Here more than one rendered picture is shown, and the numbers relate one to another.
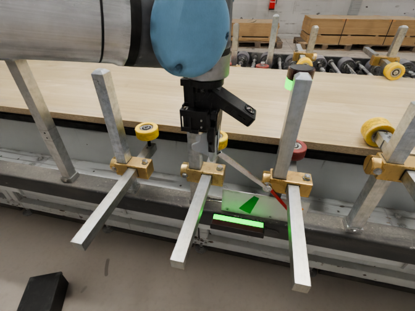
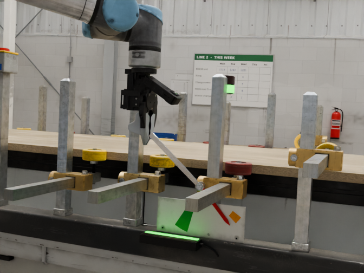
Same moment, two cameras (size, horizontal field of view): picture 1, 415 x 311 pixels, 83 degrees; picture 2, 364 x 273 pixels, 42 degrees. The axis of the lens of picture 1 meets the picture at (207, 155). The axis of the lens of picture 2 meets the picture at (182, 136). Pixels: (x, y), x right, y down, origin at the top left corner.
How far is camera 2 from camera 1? 0.93 m
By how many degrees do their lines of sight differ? 34
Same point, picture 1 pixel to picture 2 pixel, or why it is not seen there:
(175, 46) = (111, 11)
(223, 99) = (153, 82)
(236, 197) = (172, 208)
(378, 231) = (331, 253)
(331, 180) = not seen: hidden behind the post
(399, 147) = (303, 131)
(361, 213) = (299, 218)
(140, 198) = (70, 219)
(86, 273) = not seen: outside the picture
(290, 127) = (214, 118)
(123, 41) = (91, 7)
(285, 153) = (214, 147)
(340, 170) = not seen: hidden behind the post
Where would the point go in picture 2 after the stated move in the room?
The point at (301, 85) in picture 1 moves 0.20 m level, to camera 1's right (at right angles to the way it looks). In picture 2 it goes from (216, 81) to (290, 84)
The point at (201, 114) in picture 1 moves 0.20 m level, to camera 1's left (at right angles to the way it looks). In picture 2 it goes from (136, 92) to (66, 89)
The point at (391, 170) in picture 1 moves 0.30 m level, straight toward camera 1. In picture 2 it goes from (304, 155) to (215, 157)
